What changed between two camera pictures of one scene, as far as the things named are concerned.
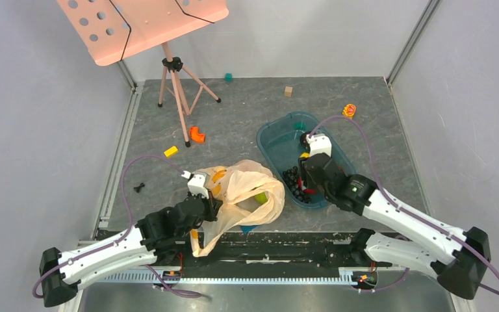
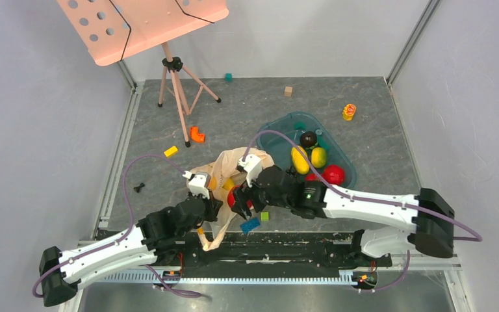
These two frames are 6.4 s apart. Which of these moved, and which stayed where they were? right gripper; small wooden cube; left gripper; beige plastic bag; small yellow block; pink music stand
Moved: right gripper; beige plastic bag
Stayed: small yellow block; pink music stand; small wooden cube; left gripper
